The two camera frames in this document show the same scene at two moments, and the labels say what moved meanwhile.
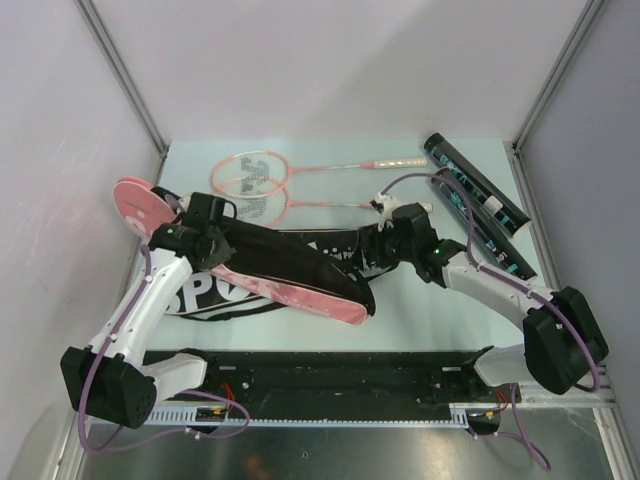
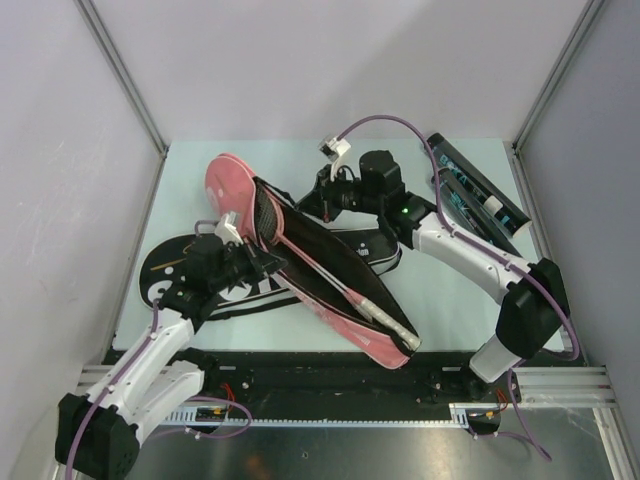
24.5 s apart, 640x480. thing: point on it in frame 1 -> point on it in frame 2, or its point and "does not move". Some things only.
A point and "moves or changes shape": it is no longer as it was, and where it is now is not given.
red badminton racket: [263, 204] -> [272, 227]
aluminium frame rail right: [590, 12] does not move
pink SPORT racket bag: [267, 261] moves or changes shape
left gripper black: [222, 254] -> [260, 263]
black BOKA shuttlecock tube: [476, 185] does not move
